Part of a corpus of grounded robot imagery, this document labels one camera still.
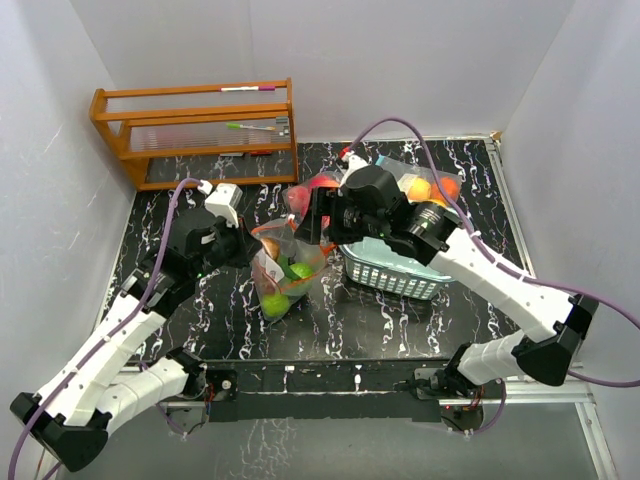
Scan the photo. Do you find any red grape bunch toy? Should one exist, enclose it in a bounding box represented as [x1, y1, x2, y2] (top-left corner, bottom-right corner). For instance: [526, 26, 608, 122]
[254, 275, 280, 300]

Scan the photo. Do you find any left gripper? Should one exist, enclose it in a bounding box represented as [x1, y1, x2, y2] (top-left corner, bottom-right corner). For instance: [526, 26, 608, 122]
[192, 212, 263, 279]

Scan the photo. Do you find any green cucumber toy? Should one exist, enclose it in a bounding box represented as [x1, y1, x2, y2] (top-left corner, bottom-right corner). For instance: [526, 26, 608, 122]
[277, 255, 300, 280]

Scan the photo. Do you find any yellow pear toy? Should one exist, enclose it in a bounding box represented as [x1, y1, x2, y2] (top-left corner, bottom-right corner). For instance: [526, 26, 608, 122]
[407, 177, 431, 202]

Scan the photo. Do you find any pink fruit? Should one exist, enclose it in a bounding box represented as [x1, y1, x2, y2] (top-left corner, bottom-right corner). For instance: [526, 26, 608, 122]
[287, 185, 311, 215]

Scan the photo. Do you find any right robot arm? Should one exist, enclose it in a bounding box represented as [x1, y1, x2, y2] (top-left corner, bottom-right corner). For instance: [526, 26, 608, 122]
[294, 165, 599, 397]

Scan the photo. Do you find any orange pumpkin toy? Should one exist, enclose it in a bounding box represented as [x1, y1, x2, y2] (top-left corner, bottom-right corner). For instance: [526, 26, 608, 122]
[431, 177, 460, 204]

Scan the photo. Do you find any orange zipper bag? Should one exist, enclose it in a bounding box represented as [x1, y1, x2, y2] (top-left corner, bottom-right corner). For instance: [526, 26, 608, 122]
[282, 170, 343, 257]
[251, 217, 328, 323]

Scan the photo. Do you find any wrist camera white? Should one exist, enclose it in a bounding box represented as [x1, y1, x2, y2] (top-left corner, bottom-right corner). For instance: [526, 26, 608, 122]
[338, 147, 370, 178]
[197, 181, 242, 227]

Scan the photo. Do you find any purple cable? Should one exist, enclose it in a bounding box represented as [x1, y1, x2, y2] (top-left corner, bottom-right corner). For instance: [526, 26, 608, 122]
[7, 178, 211, 480]
[342, 118, 640, 389]

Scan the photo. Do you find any green fruit toy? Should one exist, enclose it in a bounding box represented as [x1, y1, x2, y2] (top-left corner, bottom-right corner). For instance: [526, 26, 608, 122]
[261, 293, 290, 318]
[289, 262, 314, 282]

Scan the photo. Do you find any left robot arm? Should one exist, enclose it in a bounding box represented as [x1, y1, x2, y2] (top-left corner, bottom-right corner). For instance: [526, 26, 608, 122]
[8, 207, 261, 478]

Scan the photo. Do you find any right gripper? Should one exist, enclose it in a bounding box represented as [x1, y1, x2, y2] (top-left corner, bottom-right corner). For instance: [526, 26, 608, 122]
[295, 188, 387, 246]

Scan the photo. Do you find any light blue plastic basket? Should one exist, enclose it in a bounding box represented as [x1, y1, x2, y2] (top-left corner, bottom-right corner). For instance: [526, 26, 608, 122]
[339, 207, 464, 302]

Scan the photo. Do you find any brown kiwi toy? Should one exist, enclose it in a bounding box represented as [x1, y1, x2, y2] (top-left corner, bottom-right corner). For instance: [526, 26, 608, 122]
[260, 237, 281, 262]

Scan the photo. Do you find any aluminium rail frame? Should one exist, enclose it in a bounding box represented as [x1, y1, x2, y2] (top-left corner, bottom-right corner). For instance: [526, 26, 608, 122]
[37, 134, 616, 480]

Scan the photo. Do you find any pink white marker pen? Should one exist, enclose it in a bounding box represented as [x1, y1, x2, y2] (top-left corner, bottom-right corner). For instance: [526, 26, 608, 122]
[219, 85, 277, 93]

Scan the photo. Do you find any blue zipper plastic bag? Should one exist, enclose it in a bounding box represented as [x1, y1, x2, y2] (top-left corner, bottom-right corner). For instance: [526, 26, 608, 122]
[375, 156, 462, 197]

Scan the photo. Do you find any pink red dragonfruit toy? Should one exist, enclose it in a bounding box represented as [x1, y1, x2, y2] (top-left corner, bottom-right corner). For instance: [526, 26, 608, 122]
[309, 174, 340, 189]

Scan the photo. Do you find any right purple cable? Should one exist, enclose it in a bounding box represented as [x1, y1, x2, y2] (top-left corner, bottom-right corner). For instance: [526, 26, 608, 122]
[342, 118, 640, 389]

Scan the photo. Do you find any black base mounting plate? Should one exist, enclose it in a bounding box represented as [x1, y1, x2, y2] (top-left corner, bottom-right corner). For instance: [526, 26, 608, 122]
[149, 357, 506, 426]

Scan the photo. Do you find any green marker pen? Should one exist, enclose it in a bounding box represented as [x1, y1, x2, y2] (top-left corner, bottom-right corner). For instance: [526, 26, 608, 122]
[226, 123, 277, 132]

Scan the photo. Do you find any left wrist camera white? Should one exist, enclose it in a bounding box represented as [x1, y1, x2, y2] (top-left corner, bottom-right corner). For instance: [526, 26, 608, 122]
[197, 181, 242, 227]

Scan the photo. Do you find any wooden shelf rack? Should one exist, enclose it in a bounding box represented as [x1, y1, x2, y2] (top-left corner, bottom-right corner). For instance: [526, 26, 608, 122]
[89, 79, 299, 192]

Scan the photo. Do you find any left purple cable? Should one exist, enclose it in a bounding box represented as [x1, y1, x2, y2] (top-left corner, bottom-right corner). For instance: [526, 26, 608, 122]
[7, 178, 211, 480]

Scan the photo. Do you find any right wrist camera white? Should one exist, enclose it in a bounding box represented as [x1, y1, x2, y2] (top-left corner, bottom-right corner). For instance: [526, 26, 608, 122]
[338, 147, 370, 178]

